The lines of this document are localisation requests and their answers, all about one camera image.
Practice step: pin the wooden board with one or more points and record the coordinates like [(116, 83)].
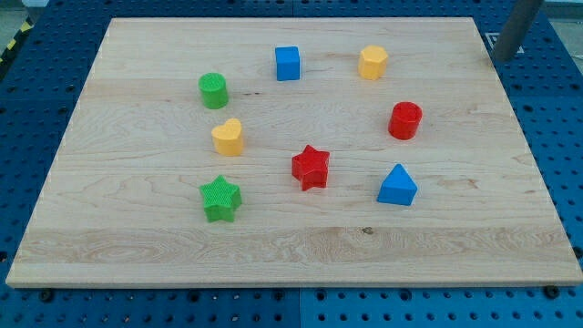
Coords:
[(121, 207)]

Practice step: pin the red star block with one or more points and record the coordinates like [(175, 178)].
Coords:
[(311, 168)]

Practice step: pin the yellow heart block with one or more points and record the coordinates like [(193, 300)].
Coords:
[(227, 138)]

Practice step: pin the green star block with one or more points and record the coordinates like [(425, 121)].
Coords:
[(220, 199)]

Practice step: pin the blue cube block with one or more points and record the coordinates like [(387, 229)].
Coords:
[(288, 63)]

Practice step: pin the blue triangle block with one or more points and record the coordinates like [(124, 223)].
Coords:
[(398, 187)]

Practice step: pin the green cylinder block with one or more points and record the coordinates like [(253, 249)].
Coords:
[(213, 90)]

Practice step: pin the red cylinder block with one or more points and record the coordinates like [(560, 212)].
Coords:
[(405, 120)]

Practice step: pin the yellow hexagon block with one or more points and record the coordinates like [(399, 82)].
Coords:
[(372, 62)]

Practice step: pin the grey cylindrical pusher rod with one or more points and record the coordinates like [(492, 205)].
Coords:
[(515, 29)]

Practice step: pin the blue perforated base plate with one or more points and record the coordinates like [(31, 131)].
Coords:
[(40, 90)]

